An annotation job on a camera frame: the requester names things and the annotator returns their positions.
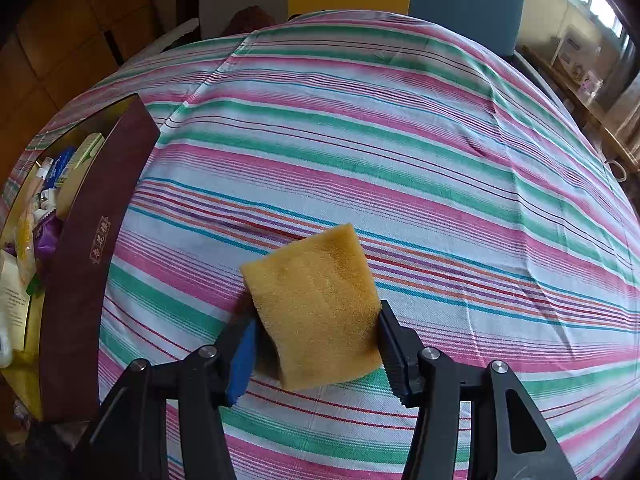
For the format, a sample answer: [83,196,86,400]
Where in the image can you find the beige cardboard box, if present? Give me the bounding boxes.
[1,250,30,351]

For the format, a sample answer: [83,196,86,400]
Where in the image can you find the purple snack packet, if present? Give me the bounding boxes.
[34,209,64,264]

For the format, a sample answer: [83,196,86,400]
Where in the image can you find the yellow sponge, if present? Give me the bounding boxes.
[241,224,381,391]

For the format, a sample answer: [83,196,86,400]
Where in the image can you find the blue snack packet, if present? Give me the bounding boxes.
[47,148,75,188]

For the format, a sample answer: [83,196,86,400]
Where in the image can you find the peach pink bottle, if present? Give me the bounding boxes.
[20,157,53,212]

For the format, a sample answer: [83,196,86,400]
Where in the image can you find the green top snack bag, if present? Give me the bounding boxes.
[14,208,37,296]

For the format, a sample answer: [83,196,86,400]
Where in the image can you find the wooden desk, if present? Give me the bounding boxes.
[520,46,639,174]

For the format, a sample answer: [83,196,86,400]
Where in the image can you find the striped bed sheet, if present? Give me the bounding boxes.
[1,10,639,479]

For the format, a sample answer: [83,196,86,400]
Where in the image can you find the white box on desk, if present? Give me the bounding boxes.
[552,27,600,84]

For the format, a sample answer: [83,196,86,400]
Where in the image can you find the wooden wardrobe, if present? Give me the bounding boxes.
[1,0,176,179]

